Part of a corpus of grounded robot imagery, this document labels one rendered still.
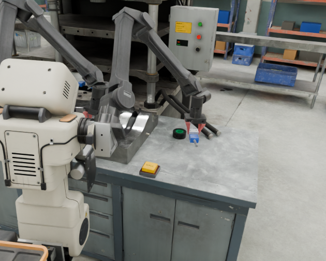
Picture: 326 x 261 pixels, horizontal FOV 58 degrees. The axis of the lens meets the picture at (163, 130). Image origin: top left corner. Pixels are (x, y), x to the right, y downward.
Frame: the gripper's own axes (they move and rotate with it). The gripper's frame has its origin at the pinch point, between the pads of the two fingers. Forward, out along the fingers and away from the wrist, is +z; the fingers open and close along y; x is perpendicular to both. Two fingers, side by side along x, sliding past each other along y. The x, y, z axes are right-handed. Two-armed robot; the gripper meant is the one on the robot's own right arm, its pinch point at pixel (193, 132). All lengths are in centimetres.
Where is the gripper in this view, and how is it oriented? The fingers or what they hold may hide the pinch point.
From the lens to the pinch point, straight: 148.1
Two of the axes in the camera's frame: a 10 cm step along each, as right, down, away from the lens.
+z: -0.6, 8.9, 4.6
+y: -10.0, -0.1, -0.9
